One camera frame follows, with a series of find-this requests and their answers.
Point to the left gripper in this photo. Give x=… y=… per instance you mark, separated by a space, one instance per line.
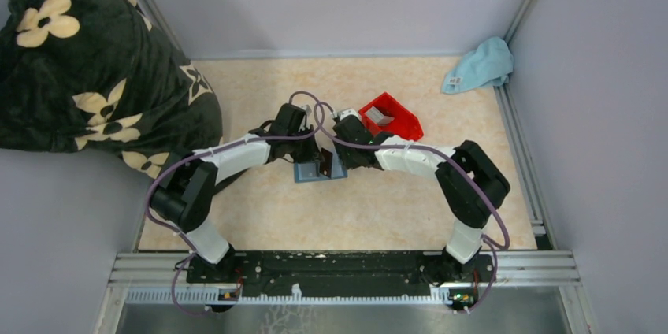
x=312 y=154

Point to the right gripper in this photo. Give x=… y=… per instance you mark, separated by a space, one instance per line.
x=350 y=164

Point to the black VIP credit card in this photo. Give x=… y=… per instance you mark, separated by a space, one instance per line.
x=325 y=166

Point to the teal card holder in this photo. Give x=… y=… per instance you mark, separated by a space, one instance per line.
x=310 y=172

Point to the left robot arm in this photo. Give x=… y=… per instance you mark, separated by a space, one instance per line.
x=183 y=191

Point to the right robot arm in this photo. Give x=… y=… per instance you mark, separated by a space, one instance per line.
x=472 y=185

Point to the silver credit cards stack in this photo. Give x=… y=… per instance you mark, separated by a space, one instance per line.
x=378 y=117

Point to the red plastic bin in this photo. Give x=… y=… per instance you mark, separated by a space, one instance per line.
x=406 y=124

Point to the light blue cloth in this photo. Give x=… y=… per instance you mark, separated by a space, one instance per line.
x=489 y=65

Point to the black floral blanket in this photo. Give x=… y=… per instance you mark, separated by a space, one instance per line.
x=99 y=75

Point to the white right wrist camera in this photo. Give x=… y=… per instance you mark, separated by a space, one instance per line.
x=342 y=114

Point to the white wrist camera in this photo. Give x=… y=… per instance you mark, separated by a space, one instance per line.
x=342 y=114
x=307 y=109

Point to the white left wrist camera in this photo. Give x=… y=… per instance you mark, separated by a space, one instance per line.
x=307 y=109

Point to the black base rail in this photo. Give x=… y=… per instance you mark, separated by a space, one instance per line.
x=363 y=276

